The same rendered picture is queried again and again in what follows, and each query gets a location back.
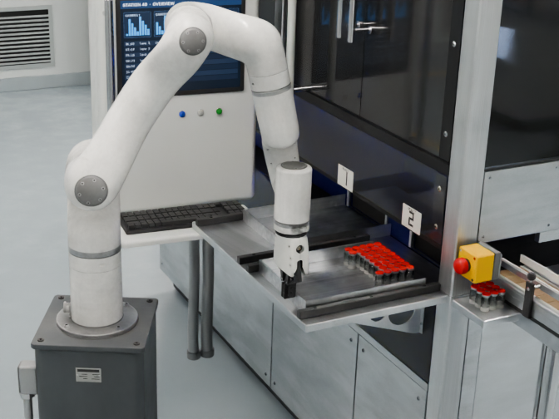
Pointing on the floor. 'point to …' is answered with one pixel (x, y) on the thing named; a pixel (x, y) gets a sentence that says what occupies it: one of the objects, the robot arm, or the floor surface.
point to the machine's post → (463, 198)
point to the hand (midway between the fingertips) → (288, 289)
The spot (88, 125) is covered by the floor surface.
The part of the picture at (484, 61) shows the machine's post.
